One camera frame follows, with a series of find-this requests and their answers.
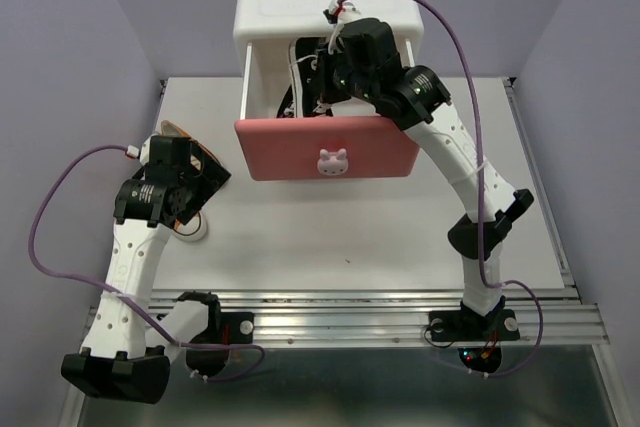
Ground black sneaker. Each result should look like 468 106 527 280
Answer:
276 84 304 118
288 37 333 118

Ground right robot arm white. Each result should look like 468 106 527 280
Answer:
319 18 534 337

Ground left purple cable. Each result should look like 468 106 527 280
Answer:
27 144 266 383

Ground dark pink top drawer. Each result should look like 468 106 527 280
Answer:
233 36 419 183

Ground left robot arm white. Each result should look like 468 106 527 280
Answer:
61 135 231 404

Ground purple cable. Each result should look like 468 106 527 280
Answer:
27 144 266 383
329 0 546 379

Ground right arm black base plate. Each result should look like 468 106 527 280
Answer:
423 307 521 377

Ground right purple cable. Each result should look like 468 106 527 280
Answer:
329 0 546 379

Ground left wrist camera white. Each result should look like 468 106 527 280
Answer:
138 134 154 166

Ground orange sneaker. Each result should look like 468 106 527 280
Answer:
160 120 221 164
172 212 208 243

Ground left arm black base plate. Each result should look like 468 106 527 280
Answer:
185 311 263 383

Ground pink bunny knob top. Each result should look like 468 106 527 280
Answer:
317 148 349 176

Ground orange sneaker front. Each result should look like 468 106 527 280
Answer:
172 212 208 243

